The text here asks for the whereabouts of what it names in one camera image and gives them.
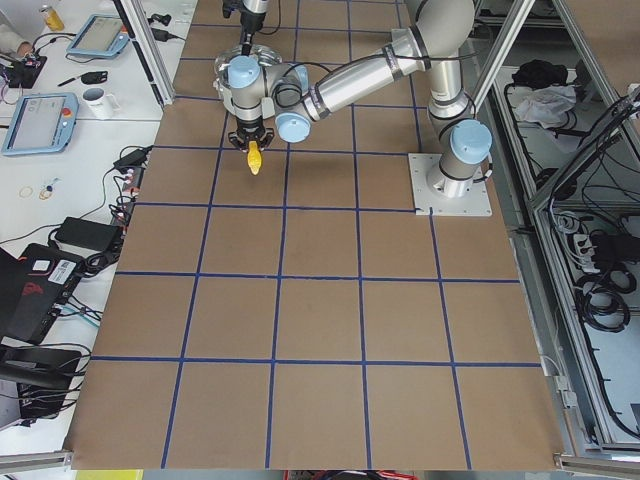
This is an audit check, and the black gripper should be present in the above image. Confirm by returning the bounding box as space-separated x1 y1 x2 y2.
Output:
228 119 274 151
241 23 256 54

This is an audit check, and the yellow corn cob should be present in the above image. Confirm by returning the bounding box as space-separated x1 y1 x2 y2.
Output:
247 140 262 176

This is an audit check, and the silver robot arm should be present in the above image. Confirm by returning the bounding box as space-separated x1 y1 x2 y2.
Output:
240 0 269 56
214 1 492 200

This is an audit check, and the pale green pot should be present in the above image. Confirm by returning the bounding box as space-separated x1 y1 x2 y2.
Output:
213 44 283 114

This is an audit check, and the upper blue teach pendant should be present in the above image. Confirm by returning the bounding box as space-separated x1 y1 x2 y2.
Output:
67 14 130 59

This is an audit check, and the blue teach pendant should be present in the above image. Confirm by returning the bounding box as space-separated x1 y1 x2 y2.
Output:
67 14 130 59
1 93 79 156

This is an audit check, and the white mug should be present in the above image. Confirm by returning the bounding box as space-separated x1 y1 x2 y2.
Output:
82 87 121 120

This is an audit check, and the black pen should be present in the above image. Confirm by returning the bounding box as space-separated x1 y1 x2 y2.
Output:
57 75 83 87

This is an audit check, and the black power adapter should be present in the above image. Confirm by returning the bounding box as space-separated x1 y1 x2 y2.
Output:
55 217 122 251

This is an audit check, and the yellow can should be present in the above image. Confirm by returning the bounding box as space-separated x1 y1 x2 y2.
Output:
39 4 65 32

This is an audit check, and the lower blue teach pendant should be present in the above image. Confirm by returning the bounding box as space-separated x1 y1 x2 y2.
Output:
1 93 79 156

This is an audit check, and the black laptop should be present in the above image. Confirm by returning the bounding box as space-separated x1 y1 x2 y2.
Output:
1 243 84 344

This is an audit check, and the white rag bundle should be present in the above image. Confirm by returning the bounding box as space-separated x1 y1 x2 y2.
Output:
514 85 576 128

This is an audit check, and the aluminium frame post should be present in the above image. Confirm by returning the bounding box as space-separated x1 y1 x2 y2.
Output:
113 0 175 108

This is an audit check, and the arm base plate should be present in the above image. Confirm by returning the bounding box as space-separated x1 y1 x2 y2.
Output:
408 153 492 217

